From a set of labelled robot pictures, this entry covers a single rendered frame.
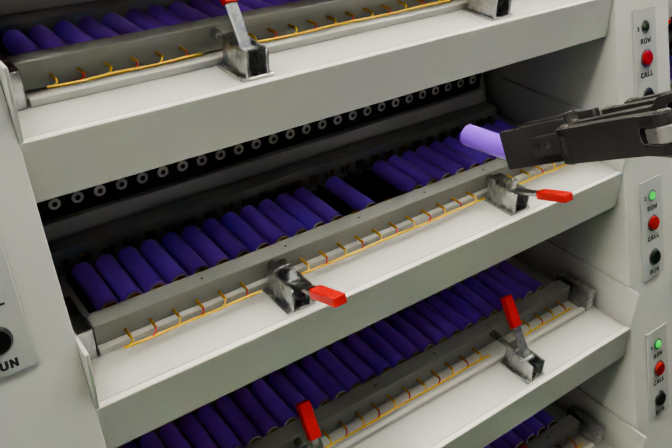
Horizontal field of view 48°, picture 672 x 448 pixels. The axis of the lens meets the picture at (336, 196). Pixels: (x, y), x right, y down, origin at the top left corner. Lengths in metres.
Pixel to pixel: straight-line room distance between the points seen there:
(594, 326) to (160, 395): 0.55
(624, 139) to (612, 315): 0.52
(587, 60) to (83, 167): 0.57
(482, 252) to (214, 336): 0.28
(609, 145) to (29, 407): 0.41
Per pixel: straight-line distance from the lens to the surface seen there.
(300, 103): 0.60
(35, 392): 0.56
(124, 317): 0.61
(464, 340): 0.87
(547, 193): 0.75
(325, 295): 0.58
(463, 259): 0.74
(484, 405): 0.83
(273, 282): 0.64
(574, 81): 0.91
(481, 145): 0.62
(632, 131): 0.48
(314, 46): 0.65
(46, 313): 0.54
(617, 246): 0.94
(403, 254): 0.71
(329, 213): 0.72
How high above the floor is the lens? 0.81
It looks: 17 degrees down
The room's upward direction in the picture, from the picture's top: 9 degrees counter-clockwise
